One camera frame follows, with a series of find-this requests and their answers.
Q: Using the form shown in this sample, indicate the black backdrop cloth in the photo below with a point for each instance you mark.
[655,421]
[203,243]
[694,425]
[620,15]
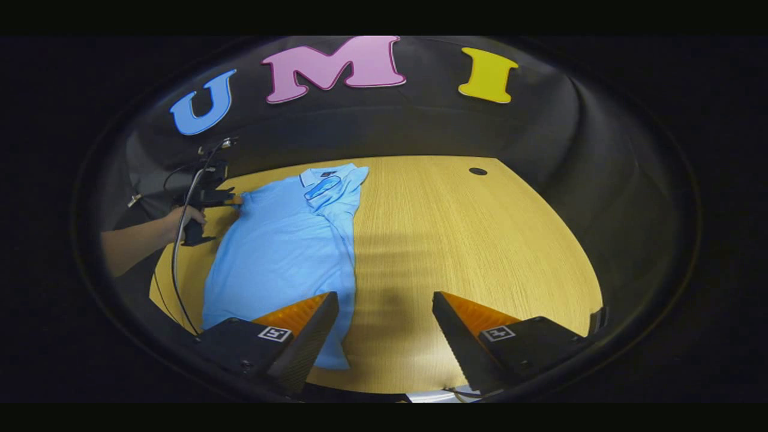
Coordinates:
[540,132]

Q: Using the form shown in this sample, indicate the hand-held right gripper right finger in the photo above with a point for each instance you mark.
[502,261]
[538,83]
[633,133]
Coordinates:
[459,348]

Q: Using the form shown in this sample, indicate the light blue T-shirt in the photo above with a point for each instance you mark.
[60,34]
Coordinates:
[282,252]

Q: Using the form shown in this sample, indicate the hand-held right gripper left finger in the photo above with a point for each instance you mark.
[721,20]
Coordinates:
[312,348]

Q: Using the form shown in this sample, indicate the small white clip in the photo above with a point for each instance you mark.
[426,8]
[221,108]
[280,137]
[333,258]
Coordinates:
[135,200]

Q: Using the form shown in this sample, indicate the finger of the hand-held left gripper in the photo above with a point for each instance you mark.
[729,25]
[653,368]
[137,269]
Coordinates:
[223,198]

